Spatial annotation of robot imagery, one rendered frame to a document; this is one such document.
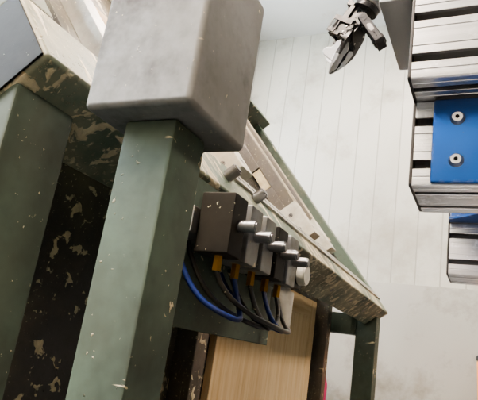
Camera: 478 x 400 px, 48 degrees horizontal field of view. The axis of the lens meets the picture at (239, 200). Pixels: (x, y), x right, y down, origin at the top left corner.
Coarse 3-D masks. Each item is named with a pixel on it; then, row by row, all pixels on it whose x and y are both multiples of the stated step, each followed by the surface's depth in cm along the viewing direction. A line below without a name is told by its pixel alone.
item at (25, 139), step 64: (0, 128) 56; (64, 128) 64; (0, 192) 55; (64, 192) 97; (0, 256) 56; (64, 256) 97; (0, 320) 56; (64, 320) 98; (320, 320) 234; (0, 384) 56; (64, 384) 98; (192, 384) 128; (320, 384) 225
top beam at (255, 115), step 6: (252, 102) 284; (252, 108) 285; (258, 108) 301; (252, 114) 289; (258, 114) 291; (252, 120) 293; (258, 120) 295; (264, 120) 298; (252, 126) 297; (264, 126) 303
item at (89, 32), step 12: (60, 0) 99; (72, 0) 98; (84, 0) 97; (72, 12) 97; (84, 12) 95; (96, 12) 100; (72, 24) 96; (84, 24) 94; (96, 24) 93; (84, 36) 93; (96, 36) 92; (96, 48) 91
